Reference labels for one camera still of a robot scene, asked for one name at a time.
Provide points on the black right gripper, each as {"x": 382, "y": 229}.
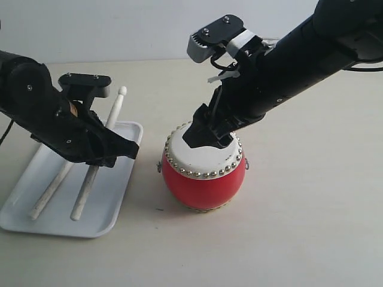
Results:
{"x": 242, "y": 99}

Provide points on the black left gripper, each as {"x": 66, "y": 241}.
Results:
{"x": 77, "y": 134}

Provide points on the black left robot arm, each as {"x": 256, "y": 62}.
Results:
{"x": 25, "y": 83}

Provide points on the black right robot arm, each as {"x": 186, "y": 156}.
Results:
{"x": 339, "y": 35}

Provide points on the red small drum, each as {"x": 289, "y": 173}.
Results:
{"x": 204, "y": 178}

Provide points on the white plastic tray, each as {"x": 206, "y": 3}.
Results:
{"x": 99, "y": 214}

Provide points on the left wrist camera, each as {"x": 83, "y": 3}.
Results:
{"x": 84, "y": 87}

